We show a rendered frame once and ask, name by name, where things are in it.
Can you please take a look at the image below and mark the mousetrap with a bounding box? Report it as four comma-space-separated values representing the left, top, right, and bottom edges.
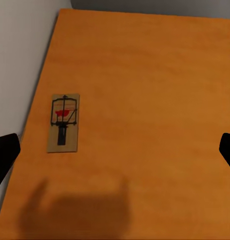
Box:
47, 93, 80, 153

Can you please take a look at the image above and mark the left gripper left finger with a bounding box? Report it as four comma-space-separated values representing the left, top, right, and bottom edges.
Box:
0, 133, 21, 185

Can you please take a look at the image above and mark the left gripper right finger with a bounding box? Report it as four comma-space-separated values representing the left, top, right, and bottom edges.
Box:
219, 133, 230, 166

